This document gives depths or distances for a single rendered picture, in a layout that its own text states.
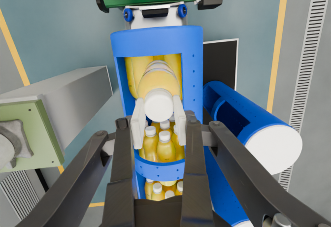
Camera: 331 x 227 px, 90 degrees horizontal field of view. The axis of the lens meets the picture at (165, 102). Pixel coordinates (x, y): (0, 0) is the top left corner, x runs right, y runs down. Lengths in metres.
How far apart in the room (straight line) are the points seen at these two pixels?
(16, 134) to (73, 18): 1.20
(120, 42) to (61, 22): 1.43
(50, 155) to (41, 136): 0.10
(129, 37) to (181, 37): 0.13
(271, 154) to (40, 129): 1.02
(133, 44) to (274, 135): 0.71
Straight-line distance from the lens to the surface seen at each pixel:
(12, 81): 2.23
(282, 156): 0.99
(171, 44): 0.43
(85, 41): 1.79
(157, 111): 0.21
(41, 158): 0.95
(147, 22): 0.74
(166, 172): 0.58
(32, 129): 0.88
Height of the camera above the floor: 1.66
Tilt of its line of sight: 70 degrees down
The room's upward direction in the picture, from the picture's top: 174 degrees clockwise
